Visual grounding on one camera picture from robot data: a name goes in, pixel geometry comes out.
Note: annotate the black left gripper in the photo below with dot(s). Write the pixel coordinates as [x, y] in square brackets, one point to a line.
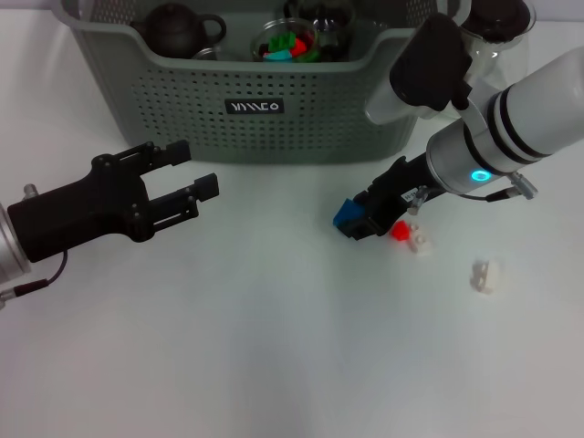
[77, 214]

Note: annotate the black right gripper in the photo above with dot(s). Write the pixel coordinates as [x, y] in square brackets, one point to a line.
[397, 191]

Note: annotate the blue square building block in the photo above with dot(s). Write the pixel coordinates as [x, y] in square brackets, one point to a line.
[347, 212]

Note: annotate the small red building block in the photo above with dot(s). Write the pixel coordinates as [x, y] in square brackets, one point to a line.
[400, 232]

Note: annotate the glass teacup with black base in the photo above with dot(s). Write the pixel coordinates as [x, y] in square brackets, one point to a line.
[335, 27]
[207, 54]
[255, 43]

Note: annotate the teal square building block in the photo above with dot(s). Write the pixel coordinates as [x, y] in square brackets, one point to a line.
[277, 57]

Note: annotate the green building block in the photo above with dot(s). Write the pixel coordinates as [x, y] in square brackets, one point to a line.
[280, 42]
[314, 54]

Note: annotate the bright red sloped block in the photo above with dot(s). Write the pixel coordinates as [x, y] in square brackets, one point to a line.
[299, 46]

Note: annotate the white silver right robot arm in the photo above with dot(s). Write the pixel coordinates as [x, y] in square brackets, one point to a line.
[524, 118]

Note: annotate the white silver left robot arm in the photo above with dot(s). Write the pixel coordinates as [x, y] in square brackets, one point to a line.
[9, 246]

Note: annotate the silver right arm elbow plug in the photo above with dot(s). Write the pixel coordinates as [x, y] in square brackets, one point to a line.
[524, 186]

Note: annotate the white building block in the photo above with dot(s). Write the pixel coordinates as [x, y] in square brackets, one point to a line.
[486, 276]
[420, 244]

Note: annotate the grey perforated storage bin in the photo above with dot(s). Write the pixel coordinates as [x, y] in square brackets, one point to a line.
[296, 128]

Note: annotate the dark clay teapot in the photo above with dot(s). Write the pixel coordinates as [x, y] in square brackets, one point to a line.
[175, 29]

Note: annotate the glass carafe with black lid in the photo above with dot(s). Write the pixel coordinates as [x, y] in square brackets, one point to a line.
[502, 27]

